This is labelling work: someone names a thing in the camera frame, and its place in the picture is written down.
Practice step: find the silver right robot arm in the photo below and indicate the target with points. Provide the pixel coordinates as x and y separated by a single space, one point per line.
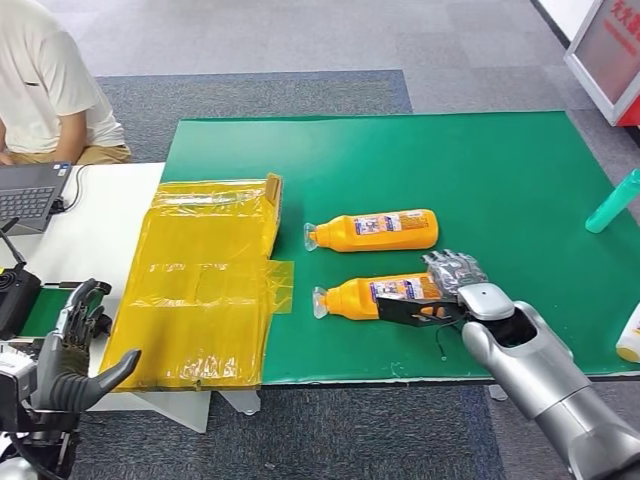
550 391

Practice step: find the black antenna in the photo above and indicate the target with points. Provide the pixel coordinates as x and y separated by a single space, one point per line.
12 248

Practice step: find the white red display stand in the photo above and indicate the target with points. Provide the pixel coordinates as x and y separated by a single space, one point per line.
605 53

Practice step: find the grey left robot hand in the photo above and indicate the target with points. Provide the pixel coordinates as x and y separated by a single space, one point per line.
65 378

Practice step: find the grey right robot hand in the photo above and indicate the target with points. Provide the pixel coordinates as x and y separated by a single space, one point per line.
455 270

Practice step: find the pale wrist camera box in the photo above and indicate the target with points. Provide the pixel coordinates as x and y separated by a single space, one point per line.
15 378
404 311

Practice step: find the teal plastic bottle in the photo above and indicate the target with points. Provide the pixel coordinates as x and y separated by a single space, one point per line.
612 202

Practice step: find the black box with fan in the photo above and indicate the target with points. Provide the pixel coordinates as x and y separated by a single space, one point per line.
15 298

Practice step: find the person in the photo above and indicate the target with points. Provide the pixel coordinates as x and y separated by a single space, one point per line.
45 86

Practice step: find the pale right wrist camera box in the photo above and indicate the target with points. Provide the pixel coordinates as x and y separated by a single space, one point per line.
404 311

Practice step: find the dark grey laptop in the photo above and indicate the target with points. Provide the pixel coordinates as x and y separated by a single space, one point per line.
25 195

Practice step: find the yellow taped cardboard sheet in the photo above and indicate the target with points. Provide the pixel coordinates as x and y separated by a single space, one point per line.
200 298

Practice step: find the person's right hand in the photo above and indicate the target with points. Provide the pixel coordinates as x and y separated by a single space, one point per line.
4 160

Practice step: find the orange detergent bottle clear cap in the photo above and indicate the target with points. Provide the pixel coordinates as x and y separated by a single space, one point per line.
380 230
360 298

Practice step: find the white table base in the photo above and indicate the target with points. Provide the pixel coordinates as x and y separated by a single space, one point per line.
180 411

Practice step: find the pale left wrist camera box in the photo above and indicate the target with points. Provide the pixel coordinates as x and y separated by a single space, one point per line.
15 378

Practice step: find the person's left forearm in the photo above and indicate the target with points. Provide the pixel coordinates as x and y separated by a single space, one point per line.
67 139

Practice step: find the green table mat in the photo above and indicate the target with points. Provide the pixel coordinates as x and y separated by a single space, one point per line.
400 159

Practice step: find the white yellow bottle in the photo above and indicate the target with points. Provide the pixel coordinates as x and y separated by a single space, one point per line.
631 338

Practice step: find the small green belt conveyor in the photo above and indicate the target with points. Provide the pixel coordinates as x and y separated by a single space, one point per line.
42 311

